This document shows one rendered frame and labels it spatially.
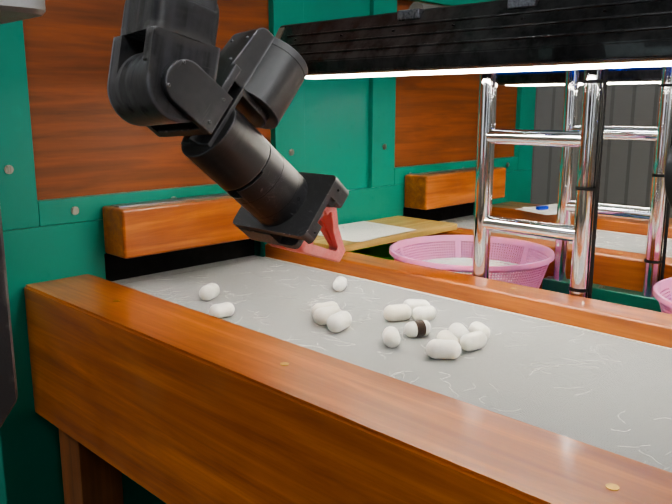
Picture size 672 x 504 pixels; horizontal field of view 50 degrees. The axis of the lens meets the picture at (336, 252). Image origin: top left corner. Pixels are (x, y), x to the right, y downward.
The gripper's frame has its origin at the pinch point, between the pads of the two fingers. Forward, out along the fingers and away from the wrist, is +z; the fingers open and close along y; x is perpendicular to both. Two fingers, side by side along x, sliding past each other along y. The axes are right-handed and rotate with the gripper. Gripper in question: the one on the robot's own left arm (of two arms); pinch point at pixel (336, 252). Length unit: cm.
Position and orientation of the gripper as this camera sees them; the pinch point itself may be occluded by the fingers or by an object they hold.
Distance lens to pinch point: 72.2
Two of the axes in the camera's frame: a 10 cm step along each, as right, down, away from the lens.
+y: -7.1, -1.4, 6.9
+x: -4.5, 8.4, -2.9
